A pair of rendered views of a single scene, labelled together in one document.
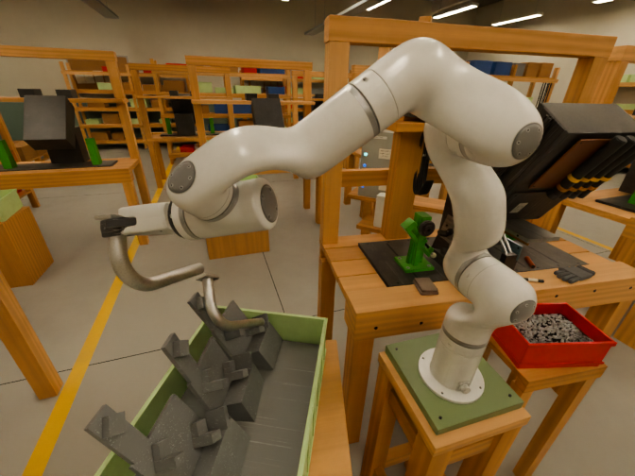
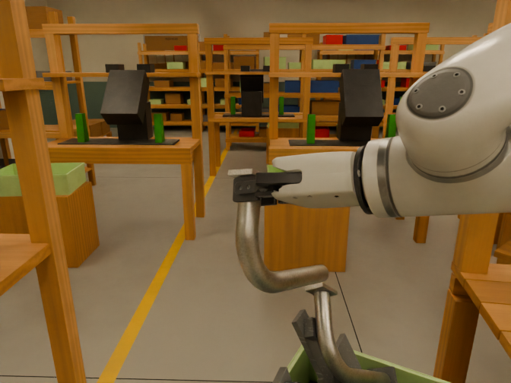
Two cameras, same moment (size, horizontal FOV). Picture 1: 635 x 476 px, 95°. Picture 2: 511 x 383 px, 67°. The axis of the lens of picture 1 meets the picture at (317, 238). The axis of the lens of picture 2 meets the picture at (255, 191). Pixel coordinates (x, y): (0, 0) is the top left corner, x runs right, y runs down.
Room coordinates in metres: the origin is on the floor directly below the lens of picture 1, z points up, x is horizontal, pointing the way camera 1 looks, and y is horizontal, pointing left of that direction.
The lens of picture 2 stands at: (0.05, 0.20, 1.57)
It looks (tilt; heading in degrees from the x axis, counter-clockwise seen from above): 18 degrees down; 21
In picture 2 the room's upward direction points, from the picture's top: straight up
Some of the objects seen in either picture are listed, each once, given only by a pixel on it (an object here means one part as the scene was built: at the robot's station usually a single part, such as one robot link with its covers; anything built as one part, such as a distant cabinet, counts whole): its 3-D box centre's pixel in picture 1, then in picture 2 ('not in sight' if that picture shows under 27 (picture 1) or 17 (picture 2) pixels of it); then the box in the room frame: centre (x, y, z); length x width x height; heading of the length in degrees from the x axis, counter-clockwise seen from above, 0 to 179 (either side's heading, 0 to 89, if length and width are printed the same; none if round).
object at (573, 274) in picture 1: (572, 273); not in sight; (1.18, -1.22, 0.91); 0.20 x 0.11 x 0.03; 112
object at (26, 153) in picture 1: (15, 153); (84, 131); (6.80, 7.01, 0.22); 1.20 x 0.81 x 0.44; 23
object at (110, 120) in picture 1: (138, 108); (201, 87); (9.23, 5.33, 1.11); 3.01 x 0.54 x 2.23; 110
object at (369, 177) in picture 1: (441, 175); not in sight; (1.73, -0.73, 1.23); 1.30 x 0.05 x 0.09; 102
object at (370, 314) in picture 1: (503, 296); not in sight; (1.10, -0.87, 0.82); 1.50 x 0.14 x 0.15; 102
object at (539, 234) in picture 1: (507, 222); not in sight; (1.29, -0.91, 1.11); 0.39 x 0.16 x 0.03; 12
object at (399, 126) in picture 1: (465, 125); not in sight; (1.63, -0.76, 1.52); 0.90 x 0.25 x 0.04; 102
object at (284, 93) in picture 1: (229, 113); (301, 93); (7.78, 2.26, 1.12); 3.01 x 0.54 x 2.24; 110
